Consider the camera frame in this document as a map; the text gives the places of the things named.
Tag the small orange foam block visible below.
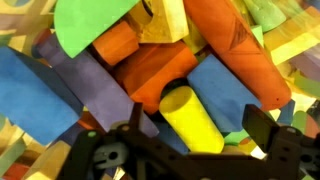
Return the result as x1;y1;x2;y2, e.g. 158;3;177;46
91;20;141;67

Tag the long purple foam block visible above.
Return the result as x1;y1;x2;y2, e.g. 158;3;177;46
35;32;160;139

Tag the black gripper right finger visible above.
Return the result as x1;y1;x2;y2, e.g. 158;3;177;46
242;104;303;180

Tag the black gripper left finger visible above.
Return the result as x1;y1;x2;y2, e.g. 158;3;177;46
56;101;145;180

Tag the green triangular foam block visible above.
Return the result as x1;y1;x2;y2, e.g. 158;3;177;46
223;128;252;147

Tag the large blue foam block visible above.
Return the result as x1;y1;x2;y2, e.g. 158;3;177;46
0;45;85;147

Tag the green half-round foam block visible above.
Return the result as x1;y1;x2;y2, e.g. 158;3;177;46
53;0;141;60

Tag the tan arch foam block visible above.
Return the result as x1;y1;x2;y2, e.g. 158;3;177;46
127;0;190;45

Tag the long orange foam block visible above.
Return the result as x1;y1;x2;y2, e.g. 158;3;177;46
182;0;293;112

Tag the blue rectangular foam block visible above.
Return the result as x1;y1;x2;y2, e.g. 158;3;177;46
186;53;263;134

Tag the yellow cylinder foam block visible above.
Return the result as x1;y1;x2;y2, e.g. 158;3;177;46
158;85;225;155

